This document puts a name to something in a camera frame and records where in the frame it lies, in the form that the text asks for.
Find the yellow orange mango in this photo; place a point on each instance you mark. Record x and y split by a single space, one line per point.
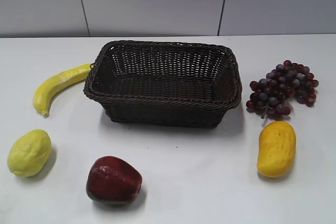
277 149

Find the black woven wicker basket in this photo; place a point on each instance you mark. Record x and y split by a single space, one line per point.
165 83

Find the dark red apple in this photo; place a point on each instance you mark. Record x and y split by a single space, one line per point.
113 181

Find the purple red grape bunch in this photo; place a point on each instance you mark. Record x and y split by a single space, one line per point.
289 80

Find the yellow banana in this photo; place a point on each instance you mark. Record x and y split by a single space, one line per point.
45 93

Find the yellow green lemon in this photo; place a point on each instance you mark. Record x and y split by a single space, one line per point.
29 154

